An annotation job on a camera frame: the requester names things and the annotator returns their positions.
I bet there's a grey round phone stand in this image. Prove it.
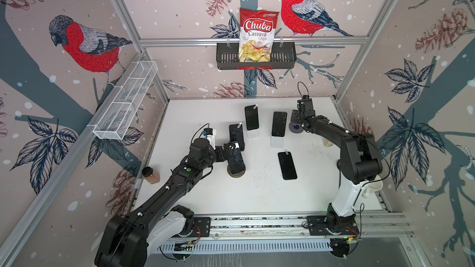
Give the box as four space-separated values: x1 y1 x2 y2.
289 122 302 134

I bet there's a black phone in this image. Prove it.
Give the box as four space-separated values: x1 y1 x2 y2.
278 151 298 180
228 148 246 173
272 111 287 137
244 105 259 131

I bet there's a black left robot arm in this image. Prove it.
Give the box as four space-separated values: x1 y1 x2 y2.
94 138 239 267

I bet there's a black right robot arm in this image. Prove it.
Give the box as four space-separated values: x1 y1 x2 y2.
291 95 383 233

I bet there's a purple edged phone on stand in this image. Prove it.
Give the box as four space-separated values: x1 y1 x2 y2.
229 123 245 151

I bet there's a wooden round phone stand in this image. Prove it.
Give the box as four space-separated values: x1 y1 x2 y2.
227 166 246 178

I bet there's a clear acrylic phone stand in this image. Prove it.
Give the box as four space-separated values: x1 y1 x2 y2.
270 136 284 149

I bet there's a yellow liquid jar black lid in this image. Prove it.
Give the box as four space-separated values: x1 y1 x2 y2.
322 138 333 147

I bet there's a white paper cup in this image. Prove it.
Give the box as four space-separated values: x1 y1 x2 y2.
362 179 383 199

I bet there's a red cassava chips bag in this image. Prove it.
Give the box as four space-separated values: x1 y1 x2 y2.
238 8 279 63

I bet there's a black wall basket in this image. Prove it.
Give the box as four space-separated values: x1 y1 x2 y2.
216 42 297 70

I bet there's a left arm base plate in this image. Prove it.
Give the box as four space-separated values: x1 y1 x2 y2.
176 217 211 239

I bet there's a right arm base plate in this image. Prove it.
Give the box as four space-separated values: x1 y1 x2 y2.
303 215 360 237

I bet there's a white wire mesh basket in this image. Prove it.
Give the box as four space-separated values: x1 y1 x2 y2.
93 61 158 140

